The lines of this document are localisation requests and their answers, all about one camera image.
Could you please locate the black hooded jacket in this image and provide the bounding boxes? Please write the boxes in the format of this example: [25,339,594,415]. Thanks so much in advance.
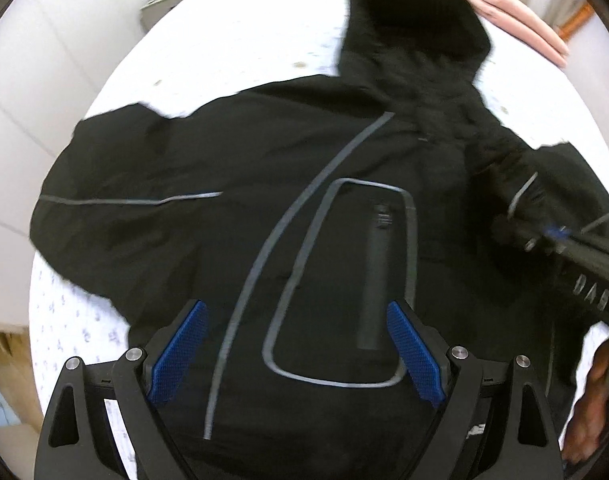
[29,0,609,480]

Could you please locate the person's right hand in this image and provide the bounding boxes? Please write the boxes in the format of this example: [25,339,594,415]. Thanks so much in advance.
[562,339,609,464]

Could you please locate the beige and orange curtain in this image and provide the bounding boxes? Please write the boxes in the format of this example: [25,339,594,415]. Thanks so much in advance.
[529,0,594,42]

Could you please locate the folded pink blanket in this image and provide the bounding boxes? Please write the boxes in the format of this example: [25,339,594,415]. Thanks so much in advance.
[467,0,569,68]

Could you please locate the white wardrobe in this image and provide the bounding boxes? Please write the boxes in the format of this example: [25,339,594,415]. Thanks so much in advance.
[0,0,147,332]

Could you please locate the bed with floral quilt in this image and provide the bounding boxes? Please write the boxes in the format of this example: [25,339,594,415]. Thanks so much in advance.
[28,0,609,480]

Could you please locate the beige bedside table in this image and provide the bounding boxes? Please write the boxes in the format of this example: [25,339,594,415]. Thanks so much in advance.
[140,0,183,32]

